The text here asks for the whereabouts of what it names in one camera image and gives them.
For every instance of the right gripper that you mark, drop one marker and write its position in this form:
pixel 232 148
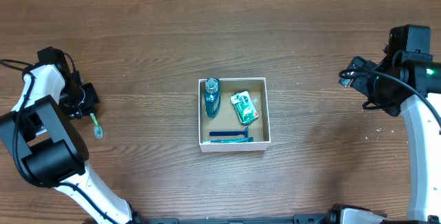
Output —
pixel 353 73

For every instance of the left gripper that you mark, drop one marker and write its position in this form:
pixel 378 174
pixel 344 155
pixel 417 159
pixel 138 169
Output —
pixel 89 99

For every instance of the green white toothbrush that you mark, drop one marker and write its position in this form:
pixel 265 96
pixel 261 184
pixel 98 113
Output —
pixel 98 131

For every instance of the blue mouthwash bottle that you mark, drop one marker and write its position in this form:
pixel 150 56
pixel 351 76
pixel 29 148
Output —
pixel 212 97

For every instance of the toothpaste tube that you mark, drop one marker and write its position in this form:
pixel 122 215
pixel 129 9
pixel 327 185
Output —
pixel 227 141

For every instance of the blue razor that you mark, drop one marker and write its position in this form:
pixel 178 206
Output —
pixel 244 133

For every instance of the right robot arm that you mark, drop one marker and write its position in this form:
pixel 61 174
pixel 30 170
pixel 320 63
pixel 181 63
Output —
pixel 407 83

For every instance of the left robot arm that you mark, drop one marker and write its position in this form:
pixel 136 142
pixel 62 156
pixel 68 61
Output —
pixel 47 150

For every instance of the white cardboard box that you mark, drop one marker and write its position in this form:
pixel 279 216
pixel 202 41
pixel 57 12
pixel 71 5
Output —
pixel 227 118

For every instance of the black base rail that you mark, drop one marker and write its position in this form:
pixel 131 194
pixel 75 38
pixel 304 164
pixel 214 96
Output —
pixel 295 219

